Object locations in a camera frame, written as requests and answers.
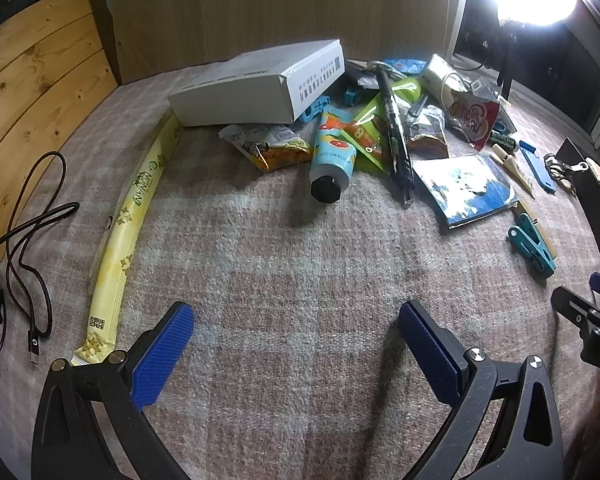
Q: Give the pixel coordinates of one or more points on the blue flat clip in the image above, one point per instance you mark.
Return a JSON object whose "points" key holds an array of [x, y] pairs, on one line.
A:
{"points": [[537, 167]]}

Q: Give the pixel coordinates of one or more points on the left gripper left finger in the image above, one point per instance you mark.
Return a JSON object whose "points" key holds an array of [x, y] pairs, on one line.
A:
{"points": [[68, 442]]}

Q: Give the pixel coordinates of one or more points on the teal plastic clip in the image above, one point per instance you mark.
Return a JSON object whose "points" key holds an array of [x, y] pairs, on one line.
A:
{"points": [[528, 241]]}

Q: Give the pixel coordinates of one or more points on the white charger with cable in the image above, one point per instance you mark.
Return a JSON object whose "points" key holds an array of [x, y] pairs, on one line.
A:
{"points": [[441, 81]]}

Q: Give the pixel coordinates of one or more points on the red white snack packet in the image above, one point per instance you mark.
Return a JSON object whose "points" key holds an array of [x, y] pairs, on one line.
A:
{"points": [[475, 116]]}

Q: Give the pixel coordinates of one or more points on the silver dark snack packet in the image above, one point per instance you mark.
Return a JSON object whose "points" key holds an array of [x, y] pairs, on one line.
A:
{"points": [[426, 136]]}

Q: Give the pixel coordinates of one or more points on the blue plastic bag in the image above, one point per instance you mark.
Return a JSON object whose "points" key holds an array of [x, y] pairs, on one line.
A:
{"points": [[407, 66]]}

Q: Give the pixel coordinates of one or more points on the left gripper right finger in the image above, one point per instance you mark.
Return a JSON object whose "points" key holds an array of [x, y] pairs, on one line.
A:
{"points": [[526, 439]]}

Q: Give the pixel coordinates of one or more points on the green orange snack bag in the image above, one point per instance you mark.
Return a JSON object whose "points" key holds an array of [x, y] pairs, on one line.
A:
{"points": [[367, 131]]}

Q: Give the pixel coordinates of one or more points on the long yellow snack stick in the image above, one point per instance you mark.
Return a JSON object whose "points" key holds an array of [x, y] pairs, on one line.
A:
{"points": [[115, 264]]}

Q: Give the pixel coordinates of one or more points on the black folding tool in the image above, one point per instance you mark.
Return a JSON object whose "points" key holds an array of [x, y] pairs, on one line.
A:
{"points": [[401, 170]]}

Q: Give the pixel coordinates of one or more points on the blue picture booklet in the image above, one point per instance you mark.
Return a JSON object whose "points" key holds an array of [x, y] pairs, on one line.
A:
{"points": [[466, 188]]}

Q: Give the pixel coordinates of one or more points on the black storage bin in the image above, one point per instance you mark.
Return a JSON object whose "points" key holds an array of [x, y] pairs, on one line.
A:
{"points": [[587, 188]]}

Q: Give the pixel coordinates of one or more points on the blue citrus cream tube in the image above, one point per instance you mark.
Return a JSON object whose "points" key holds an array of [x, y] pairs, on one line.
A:
{"points": [[333, 157]]}

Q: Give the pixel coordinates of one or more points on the white cardboard box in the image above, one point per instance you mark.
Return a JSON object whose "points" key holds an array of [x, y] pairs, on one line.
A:
{"points": [[268, 86]]}

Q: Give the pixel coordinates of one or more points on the yellow white snack packet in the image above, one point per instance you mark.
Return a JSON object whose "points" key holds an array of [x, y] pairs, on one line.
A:
{"points": [[268, 147]]}

